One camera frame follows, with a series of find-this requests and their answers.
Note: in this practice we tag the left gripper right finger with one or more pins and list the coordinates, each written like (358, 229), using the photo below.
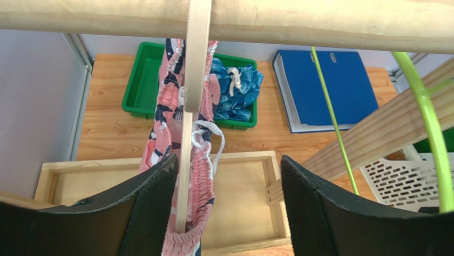
(325, 219)

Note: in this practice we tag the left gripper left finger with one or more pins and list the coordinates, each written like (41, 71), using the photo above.
(128, 219)

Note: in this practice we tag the pink patterned shorts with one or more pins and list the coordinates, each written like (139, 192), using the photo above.
(165, 139)

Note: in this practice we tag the blue patterned shorts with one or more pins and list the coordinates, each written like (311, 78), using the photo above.
(240, 83)

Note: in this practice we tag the green plastic hanger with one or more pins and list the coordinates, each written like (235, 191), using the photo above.
(433, 128)

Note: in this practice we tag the wooden hanger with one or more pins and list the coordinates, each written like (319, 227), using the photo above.
(199, 15)

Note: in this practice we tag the white perforated file organizer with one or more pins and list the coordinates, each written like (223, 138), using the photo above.
(408, 185)

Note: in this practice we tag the green plastic tray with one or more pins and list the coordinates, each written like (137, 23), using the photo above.
(142, 89)

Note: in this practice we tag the wooden clothes rack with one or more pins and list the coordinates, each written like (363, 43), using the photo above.
(396, 26)

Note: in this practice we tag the blue ring binder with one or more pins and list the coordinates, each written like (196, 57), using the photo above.
(302, 77)

